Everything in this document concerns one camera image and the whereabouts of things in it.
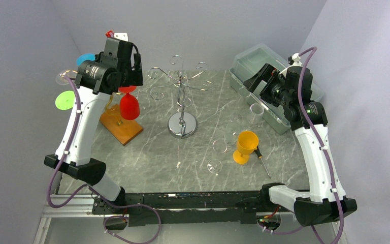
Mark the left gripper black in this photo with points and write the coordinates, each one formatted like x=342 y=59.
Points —
x=134 y=78

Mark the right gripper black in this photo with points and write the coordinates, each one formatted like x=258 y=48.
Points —
x=269 y=73

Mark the clear wine glass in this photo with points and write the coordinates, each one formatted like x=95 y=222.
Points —
x=240 y=106
x=231 y=133
x=254 y=115

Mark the red plastic wine glass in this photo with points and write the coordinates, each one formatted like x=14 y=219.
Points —
x=129 y=105

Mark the orange plastic wine glass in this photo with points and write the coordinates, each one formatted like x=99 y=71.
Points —
x=246 y=144

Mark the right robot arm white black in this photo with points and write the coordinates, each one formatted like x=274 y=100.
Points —
x=308 y=120

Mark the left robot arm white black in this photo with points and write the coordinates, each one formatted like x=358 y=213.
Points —
x=118 y=65

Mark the blue plastic wine glass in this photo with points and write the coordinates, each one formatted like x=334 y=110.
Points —
x=85 y=57

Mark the orange wooden rack base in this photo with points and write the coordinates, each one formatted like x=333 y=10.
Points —
x=123 y=130

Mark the chrome wine glass rack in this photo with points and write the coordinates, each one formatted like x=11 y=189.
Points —
x=182 y=124

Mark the green plastic wine glass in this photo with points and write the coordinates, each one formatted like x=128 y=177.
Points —
x=65 y=100

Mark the clear plastic storage box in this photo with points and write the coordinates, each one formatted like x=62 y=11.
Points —
x=280 y=118

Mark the orange black screwdriver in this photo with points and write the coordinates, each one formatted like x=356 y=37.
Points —
x=260 y=157

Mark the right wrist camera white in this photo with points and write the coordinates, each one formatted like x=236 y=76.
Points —
x=295 y=60

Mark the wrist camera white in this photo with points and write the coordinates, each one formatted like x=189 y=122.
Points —
x=295 y=60
x=120 y=36

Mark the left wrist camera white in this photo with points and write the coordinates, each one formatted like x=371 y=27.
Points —
x=120 y=36

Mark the aluminium frame rail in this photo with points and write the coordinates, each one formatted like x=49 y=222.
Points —
x=81 y=206

